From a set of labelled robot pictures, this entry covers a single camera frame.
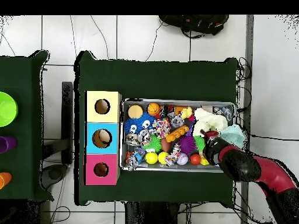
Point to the cream waffle cloth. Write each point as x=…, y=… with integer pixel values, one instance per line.
x=208, y=121

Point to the mint green waffle cloth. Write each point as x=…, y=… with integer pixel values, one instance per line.
x=232, y=136

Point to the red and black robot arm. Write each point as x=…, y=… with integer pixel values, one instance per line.
x=268, y=172

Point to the shallow clear mesh bin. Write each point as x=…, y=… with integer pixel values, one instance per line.
x=151, y=168

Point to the wooden box with three holes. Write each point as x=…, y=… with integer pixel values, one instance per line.
x=91, y=116

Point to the purple spiky ball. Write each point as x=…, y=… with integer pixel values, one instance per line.
x=186, y=144

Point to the orange plastic building block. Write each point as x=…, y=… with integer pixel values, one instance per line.
x=177, y=134

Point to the yellow ball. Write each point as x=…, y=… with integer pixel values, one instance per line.
x=163, y=158
x=151, y=158

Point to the green spiky ball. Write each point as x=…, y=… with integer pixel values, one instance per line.
x=153, y=143

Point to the orange toy basketball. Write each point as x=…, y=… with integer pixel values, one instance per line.
x=153, y=109

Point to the blue fuzzy monster toy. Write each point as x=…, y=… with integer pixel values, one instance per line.
x=137, y=123

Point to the tan round foam disc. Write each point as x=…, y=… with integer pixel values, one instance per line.
x=135, y=111

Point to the dark green table cloth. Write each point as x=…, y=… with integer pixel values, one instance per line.
x=23, y=151
x=151, y=81

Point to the purple cup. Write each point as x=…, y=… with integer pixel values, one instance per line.
x=8, y=144

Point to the lime green bowl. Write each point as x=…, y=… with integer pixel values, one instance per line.
x=7, y=109

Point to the orange cup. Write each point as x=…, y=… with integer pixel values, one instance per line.
x=4, y=179

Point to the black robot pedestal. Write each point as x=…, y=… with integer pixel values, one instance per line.
x=149, y=214

